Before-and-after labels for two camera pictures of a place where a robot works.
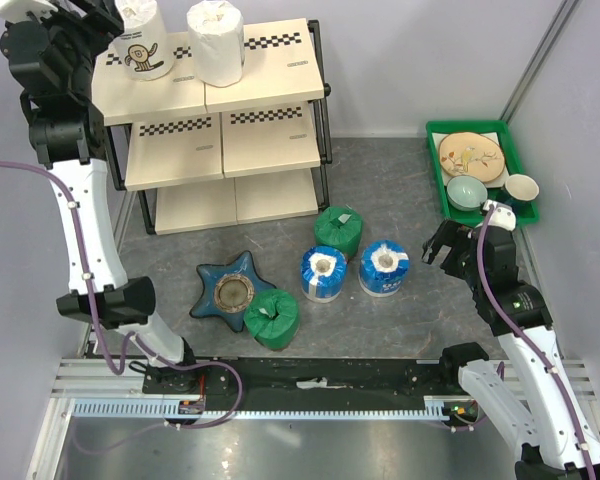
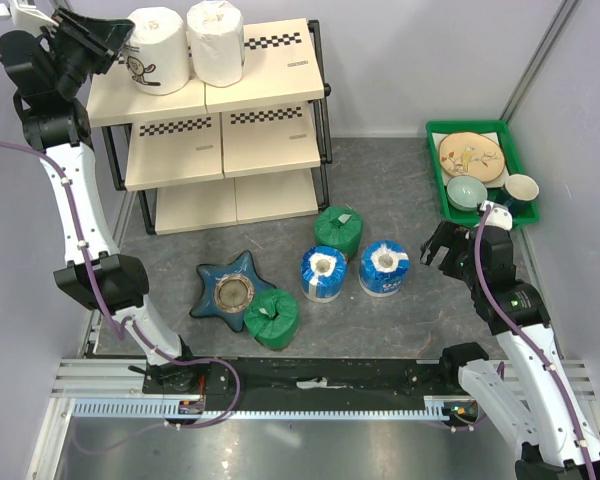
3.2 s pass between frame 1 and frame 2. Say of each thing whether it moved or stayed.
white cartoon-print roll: moved
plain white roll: stayed
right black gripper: stayed
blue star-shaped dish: stayed
